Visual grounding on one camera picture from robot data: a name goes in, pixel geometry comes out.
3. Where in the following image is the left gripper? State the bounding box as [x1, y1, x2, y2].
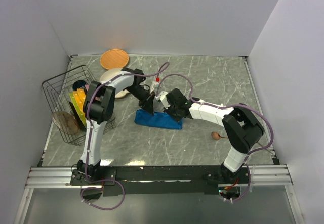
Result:
[126, 85, 156, 116]

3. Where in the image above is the blue cloth napkin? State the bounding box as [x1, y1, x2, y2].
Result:
[134, 109, 183, 130]

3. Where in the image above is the wooden spoon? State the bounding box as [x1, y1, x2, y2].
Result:
[211, 131, 228, 140]

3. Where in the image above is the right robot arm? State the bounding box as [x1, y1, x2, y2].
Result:
[156, 88, 265, 183]

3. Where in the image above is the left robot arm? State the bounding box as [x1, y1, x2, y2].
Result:
[77, 68, 155, 185]

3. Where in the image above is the cream divided plate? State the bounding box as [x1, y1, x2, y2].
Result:
[99, 67, 131, 100]

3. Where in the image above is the orange woven round mat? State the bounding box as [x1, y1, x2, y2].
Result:
[100, 49, 129, 70]

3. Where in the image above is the green plate in rack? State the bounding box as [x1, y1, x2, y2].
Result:
[69, 93, 87, 131]

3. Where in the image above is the yellow plate in rack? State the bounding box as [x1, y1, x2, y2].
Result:
[73, 88, 86, 113]

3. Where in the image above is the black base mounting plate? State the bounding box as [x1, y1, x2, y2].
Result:
[70, 165, 249, 197]

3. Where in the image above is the dark blue bowl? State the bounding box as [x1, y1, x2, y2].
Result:
[72, 80, 87, 91]

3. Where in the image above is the brown wooden plate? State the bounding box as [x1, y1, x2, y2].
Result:
[51, 111, 79, 135]

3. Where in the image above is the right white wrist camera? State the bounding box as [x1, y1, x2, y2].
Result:
[155, 91, 170, 110]

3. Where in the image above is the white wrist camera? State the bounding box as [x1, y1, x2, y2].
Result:
[150, 77, 160, 92]
[155, 91, 170, 110]

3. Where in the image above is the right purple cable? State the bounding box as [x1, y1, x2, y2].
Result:
[156, 73, 275, 203]

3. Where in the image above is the purple cable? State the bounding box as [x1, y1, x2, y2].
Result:
[80, 62, 170, 211]
[156, 73, 275, 203]

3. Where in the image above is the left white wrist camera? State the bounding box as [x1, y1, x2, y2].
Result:
[150, 77, 160, 92]

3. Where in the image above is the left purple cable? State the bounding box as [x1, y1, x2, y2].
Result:
[80, 62, 170, 211]

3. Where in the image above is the black wire dish rack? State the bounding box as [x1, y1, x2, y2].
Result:
[42, 64, 116, 146]

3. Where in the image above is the aluminium rail frame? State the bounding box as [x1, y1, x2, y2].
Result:
[14, 165, 305, 223]

